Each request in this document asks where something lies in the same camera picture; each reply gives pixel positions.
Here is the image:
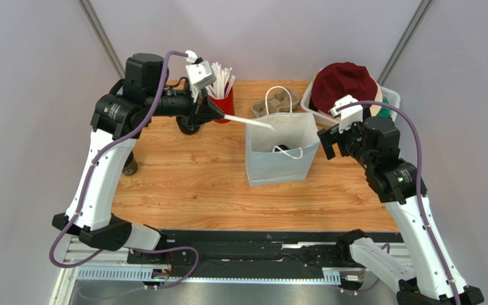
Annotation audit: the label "single white straw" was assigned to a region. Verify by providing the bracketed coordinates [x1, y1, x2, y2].
[224, 114, 276, 131]

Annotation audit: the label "white paper bag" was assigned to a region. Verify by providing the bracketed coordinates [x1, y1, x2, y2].
[245, 86, 322, 188]

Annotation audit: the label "black coffee cup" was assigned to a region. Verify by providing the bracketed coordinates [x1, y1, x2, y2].
[122, 151, 139, 176]

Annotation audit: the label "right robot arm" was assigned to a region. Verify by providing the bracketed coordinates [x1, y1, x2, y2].
[318, 117, 484, 304]

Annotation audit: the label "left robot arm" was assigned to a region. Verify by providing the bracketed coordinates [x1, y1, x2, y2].
[52, 51, 224, 251]

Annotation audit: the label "red straw cup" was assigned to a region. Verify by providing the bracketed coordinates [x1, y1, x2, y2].
[208, 89, 235, 116]

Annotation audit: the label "stack of black lids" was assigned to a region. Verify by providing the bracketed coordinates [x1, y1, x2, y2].
[176, 116, 201, 135]

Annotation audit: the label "wrapped white straws bundle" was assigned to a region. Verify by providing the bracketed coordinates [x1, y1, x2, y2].
[207, 62, 236, 99]

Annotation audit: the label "beige hat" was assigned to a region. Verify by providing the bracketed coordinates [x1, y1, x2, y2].
[369, 83, 383, 116]

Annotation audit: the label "green cloth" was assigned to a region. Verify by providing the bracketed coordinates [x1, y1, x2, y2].
[376, 97, 391, 119]

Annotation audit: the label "maroon bucket hat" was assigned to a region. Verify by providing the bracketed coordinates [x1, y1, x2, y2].
[311, 62, 377, 113]

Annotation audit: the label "stacked pulp cup carriers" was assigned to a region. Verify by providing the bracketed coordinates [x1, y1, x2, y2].
[250, 86, 301, 118]

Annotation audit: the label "white plastic basket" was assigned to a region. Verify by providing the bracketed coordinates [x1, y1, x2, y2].
[300, 69, 401, 128]

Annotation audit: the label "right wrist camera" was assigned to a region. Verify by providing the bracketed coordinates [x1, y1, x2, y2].
[329, 95, 363, 133]

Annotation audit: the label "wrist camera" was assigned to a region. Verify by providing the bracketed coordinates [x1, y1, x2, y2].
[329, 95, 363, 133]
[186, 61, 217, 103]

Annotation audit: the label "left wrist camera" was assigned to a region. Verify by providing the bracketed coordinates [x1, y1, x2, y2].
[186, 61, 217, 103]

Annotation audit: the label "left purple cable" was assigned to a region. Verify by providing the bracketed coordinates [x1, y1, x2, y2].
[48, 50, 201, 293]

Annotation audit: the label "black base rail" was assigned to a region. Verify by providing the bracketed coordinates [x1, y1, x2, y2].
[125, 228, 405, 293]

